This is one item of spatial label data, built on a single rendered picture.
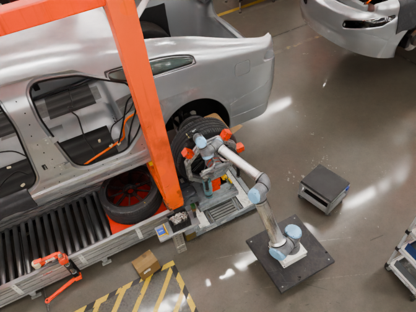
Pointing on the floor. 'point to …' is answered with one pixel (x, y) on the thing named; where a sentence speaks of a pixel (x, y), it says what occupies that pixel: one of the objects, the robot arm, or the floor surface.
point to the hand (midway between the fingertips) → (191, 132)
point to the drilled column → (179, 242)
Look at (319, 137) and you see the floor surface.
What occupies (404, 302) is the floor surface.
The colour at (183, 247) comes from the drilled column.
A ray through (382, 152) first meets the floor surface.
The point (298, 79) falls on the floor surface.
